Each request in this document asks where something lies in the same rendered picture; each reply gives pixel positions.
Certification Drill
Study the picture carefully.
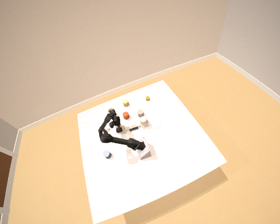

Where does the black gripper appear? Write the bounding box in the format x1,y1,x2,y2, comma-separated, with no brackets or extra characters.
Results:
114,116,122,133

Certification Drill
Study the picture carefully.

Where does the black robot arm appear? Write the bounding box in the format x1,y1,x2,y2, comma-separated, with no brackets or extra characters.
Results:
98,109,146,151

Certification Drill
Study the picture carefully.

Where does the grey cylinder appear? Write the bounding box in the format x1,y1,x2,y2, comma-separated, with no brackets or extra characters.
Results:
103,150,112,159

